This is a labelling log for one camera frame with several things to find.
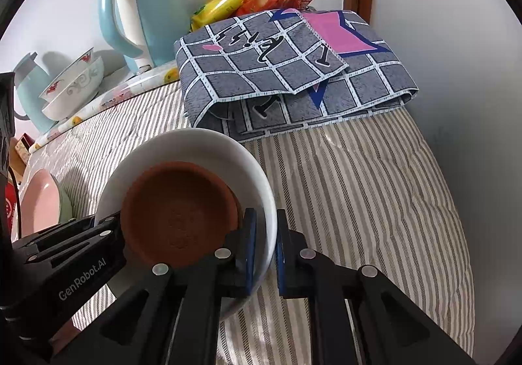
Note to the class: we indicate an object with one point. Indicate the striped quilt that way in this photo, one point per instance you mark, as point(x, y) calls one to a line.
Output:
point(367, 206)

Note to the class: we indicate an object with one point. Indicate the light blue electric kettle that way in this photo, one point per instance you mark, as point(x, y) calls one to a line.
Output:
point(155, 14)

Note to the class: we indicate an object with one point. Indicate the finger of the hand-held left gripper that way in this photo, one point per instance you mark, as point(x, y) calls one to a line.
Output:
point(81, 234)

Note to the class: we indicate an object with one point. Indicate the red box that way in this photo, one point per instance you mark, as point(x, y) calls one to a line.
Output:
point(24, 149)

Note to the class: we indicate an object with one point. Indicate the fruit print board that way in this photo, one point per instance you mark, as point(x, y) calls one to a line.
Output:
point(134, 83)

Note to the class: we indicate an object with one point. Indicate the white bowl with red print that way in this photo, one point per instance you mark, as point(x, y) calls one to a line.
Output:
point(69, 71)

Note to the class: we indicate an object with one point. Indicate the light blue plate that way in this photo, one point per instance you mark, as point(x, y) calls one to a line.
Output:
point(66, 204)

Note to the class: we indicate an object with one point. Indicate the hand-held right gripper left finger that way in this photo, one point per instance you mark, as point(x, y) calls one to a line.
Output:
point(251, 255)

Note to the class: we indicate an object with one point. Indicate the yellow chip bag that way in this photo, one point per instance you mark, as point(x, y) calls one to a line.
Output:
point(228, 2)

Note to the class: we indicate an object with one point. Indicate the white rose print bowl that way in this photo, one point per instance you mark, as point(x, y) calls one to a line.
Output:
point(228, 161)

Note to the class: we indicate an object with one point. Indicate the light blue thermos jug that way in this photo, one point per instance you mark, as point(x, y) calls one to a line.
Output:
point(34, 104)

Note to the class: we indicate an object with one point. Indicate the grey checked cloth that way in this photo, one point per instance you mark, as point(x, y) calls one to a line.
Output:
point(261, 63)

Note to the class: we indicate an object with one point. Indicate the brown plate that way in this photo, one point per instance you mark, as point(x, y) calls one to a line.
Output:
point(179, 210)

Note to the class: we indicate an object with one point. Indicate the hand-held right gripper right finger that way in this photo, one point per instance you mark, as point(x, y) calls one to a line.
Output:
point(281, 259)

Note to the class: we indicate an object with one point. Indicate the pink plate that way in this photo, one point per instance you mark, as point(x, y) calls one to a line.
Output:
point(40, 202)

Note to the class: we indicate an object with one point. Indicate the white bowl with grey swirls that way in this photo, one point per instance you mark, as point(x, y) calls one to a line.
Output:
point(81, 100)

